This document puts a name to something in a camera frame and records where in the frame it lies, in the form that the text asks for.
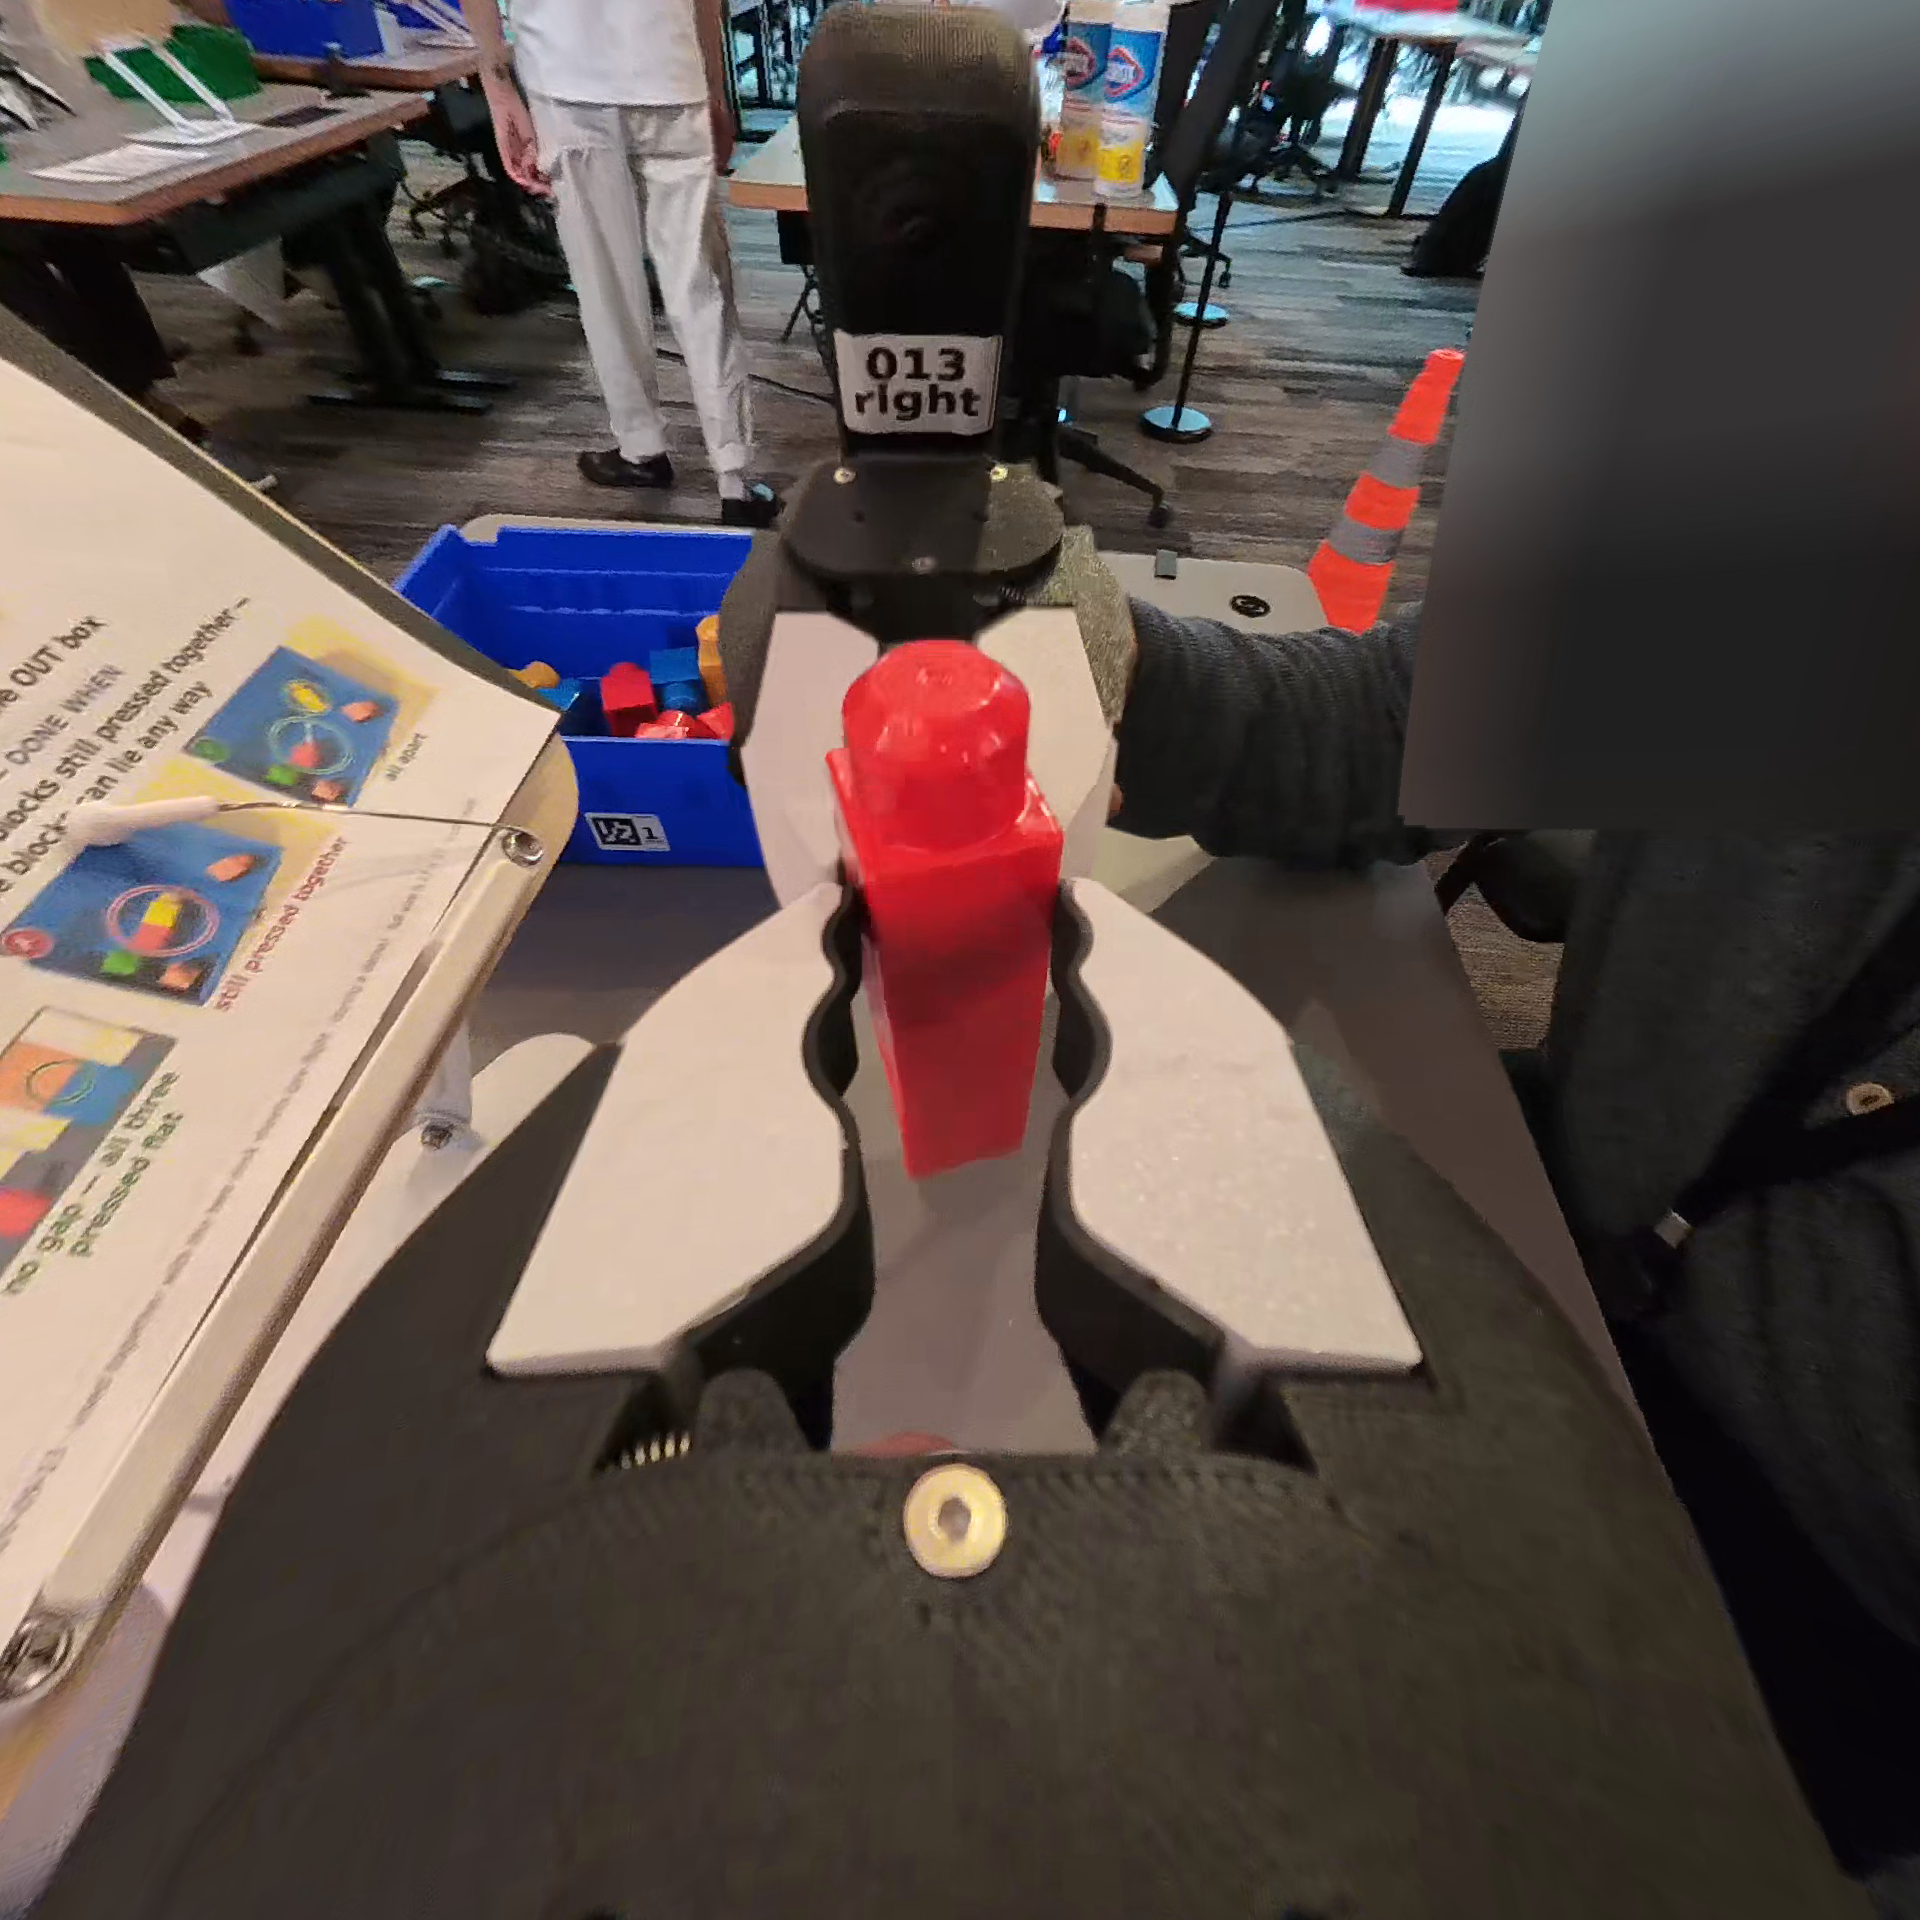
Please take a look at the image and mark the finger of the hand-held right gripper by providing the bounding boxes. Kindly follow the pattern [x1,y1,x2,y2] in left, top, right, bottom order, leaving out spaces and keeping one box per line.
[738,608,881,904]
[975,602,1123,888]

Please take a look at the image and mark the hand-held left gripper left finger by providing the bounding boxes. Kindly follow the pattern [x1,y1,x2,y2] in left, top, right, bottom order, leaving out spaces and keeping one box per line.
[485,881,878,1449]

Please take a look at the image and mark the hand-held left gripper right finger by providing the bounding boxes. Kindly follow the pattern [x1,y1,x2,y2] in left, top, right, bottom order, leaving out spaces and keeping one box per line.
[1035,880,1427,1453]

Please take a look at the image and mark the blue bin of blocks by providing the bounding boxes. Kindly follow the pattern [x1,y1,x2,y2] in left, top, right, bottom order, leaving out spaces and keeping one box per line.
[393,515,771,873]

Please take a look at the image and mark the pile of toy blocks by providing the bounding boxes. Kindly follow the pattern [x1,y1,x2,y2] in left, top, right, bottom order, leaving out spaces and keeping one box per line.
[517,613,746,744]

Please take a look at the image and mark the red block tower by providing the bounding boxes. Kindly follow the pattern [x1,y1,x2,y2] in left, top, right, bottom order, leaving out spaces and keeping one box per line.
[826,640,1068,1179]

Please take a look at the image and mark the person's right forearm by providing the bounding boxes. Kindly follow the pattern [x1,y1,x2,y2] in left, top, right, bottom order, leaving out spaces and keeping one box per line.
[1111,598,1425,866]

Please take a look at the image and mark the grey desk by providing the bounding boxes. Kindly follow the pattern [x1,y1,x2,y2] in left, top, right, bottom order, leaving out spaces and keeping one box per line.
[0,554,1920,1920]

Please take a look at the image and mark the wipes canister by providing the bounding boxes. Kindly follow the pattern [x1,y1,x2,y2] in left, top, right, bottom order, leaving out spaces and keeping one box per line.
[1094,0,1174,200]
[1054,0,1121,183]

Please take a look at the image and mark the black office chair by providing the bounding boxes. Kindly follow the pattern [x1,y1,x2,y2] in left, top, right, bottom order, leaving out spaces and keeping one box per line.
[1019,194,1203,528]

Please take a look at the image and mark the instruction sheet on stand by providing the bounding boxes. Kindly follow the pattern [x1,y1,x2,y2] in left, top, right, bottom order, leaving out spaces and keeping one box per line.
[0,305,623,1771]

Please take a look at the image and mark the black stanchion round base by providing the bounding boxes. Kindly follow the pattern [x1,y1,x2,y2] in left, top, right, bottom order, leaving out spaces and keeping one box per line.
[1135,179,1226,448]

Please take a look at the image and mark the orange traffic cone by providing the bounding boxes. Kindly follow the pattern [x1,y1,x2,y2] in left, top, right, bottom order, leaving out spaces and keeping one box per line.
[1308,346,1469,635]

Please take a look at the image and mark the person's torso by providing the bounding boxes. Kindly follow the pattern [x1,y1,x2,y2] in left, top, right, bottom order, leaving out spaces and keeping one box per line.
[1431,816,1920,1882]

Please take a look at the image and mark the printed instruction sheet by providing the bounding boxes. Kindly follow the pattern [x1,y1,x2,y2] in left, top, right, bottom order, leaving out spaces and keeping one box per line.
[0,358,564,1623]

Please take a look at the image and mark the green plastic object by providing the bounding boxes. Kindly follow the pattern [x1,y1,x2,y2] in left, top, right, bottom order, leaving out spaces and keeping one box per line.
[82,23,266,106]

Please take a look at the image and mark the wire page holder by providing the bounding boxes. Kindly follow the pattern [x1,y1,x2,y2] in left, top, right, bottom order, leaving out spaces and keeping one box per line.
[67,800,548,867]

